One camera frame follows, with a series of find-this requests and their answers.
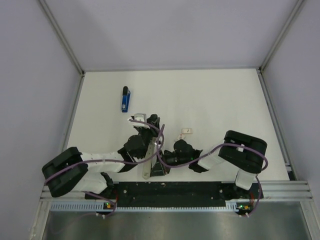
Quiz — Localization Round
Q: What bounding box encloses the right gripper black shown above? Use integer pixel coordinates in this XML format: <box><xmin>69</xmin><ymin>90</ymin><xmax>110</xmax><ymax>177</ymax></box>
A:
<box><xmin>149</xmin><ymin>148</ymin><xmax>191</xmax><ymax>176</ymax></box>

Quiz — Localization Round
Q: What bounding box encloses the small white staple box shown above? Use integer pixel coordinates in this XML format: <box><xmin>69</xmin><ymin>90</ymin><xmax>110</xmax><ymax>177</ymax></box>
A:
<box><xmin>181</xmin><ymin>128</ymin><xmax>193</xmax><ymax>135</ymax></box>

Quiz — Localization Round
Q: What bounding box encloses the blue stapler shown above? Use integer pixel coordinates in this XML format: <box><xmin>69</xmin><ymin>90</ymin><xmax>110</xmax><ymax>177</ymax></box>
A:
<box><xmin>121</xmin><ymin>86</ymin><xmax>131</xmax><ymax>113</ymax></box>

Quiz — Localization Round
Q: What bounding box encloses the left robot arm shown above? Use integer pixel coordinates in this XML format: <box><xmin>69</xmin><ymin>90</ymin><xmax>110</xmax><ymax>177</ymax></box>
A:
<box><xmin>42</xmin><ymin>113</ymin><xmax>161</xmax><ymax>199</ymax></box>

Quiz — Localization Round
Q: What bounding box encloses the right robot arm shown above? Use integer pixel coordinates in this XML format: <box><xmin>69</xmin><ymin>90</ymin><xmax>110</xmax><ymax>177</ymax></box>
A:
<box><xmin>156</xmin><ymin>130</ymin><xmax>269</xmax><ymax>198</ymax></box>

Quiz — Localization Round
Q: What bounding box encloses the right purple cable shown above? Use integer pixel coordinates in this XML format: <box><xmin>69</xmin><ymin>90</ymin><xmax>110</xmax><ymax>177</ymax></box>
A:
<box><xmin>156</xmin><ymin>124</ymin><xmax>270</xmax><ymax>218</ymax></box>

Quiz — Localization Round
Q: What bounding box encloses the purple cable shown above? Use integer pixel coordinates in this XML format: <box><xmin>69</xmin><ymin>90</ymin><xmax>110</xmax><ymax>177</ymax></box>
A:
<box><xmin>156</xmin><ymin>124</ymin><xmax>270</xmax><ymax>218</ymax></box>
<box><xmin>44</xmin><ymin>119</ymin><xmax>166</xmax><ymax>218</ymax></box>

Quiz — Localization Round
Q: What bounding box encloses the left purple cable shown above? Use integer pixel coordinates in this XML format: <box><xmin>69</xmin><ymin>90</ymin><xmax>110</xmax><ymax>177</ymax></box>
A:
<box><xmin>44</xmin><ymin>119</ymin><xmax>166</xmax><ymax>218</ymax></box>

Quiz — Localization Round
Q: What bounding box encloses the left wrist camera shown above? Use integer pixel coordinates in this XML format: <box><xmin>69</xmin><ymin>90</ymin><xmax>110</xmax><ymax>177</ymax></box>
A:
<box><xmin>128</xmin><ymin>113</ymin><xmax>147</xmax><ymax>125</ymax></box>

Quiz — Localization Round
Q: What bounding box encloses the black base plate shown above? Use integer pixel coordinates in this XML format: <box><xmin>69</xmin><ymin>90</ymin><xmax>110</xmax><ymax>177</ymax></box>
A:
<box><xmin>101</xmin><ymin>181</ymin><xmax>259</xmax><ymax>208</ymax></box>

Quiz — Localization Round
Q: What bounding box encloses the white cable duct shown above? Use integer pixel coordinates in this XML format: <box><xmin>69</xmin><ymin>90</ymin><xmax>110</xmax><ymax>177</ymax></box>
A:
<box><xmin>50</xmin><ymin>201</ymin><xmax>106</xmax><ymax>212</ymax></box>

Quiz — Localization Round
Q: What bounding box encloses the aluminium frame rail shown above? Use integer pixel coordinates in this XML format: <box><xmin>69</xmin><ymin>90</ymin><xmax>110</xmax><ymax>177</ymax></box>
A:
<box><xmin>261</xmin><ymin>180</ymin><xmax>313</xmax><ymax>202</ymax></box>

